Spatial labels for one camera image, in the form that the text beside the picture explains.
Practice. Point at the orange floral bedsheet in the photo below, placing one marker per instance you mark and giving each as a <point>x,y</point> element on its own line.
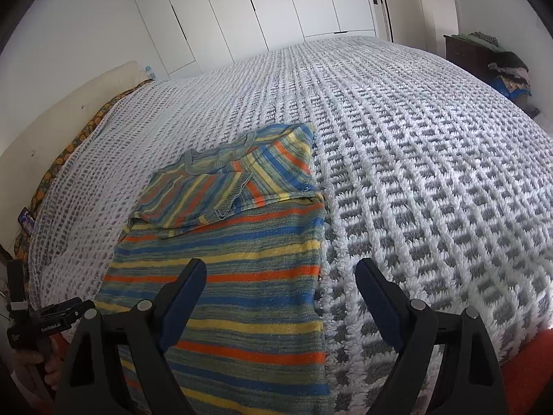
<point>65,160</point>

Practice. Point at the dark wooden dresser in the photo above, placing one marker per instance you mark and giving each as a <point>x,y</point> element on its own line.
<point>466,54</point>

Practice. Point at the white wardrobe doors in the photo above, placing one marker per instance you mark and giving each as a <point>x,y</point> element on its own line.
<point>281,4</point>

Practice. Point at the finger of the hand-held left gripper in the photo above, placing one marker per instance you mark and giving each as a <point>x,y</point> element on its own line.
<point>69,307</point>

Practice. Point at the striped knit sweater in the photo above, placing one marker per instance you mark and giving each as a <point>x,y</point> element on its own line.
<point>242,268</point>

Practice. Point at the person's left hand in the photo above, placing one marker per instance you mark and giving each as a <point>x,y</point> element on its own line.
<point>52,371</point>

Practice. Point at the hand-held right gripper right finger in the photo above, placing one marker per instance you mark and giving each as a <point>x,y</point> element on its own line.
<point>380,307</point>

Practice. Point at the cream headboard cushion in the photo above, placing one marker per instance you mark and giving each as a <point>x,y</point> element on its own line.
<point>65,108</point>

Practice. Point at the small pale blue object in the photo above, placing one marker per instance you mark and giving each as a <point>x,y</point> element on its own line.
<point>148,69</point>

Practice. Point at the black smartphone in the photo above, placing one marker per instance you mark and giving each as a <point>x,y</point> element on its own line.
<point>26,222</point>

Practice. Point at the white grey knit blanket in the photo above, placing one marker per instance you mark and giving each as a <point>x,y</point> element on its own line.
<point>432,181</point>

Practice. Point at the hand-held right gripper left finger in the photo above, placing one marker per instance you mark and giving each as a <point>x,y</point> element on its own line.
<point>185,307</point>

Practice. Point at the pile of clothes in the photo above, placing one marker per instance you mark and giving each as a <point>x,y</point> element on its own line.
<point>512,69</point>

